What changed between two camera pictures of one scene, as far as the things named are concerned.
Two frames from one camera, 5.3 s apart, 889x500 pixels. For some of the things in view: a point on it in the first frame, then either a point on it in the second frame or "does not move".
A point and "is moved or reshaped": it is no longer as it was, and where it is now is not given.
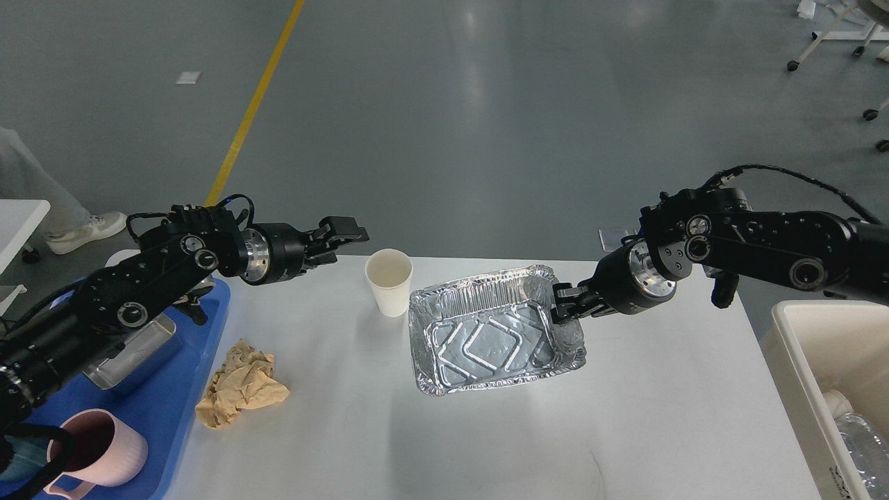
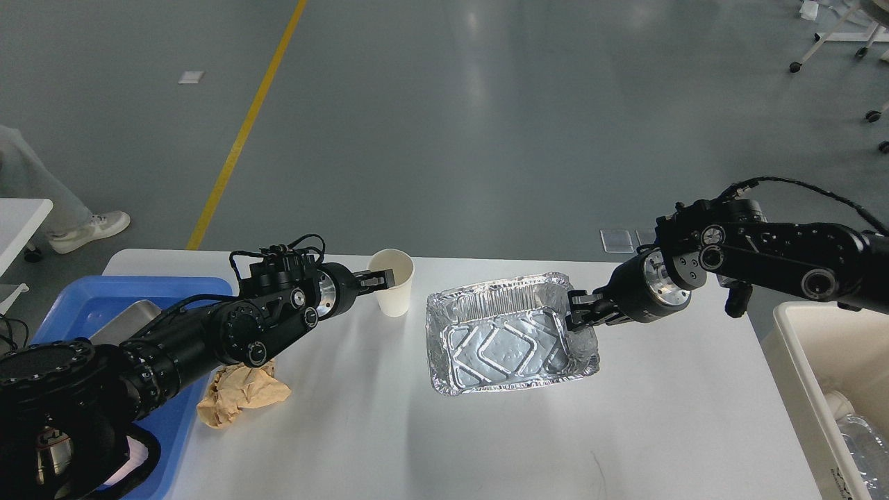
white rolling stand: (868, 21) does not move
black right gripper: (628, 280) → (642, 289)
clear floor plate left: (611, 238) does not move
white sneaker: (101, 226) does not move
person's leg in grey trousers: (23, 176) does not move
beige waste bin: (813, 347) does not move
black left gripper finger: (313, 260) → (371, 283)
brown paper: (244, 381) does not move
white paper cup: (390, 271) does not move
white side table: (19, 219) does not move
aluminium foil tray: (495, 328) is moved or reshaped
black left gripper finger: (335, 230) → (375, 279)
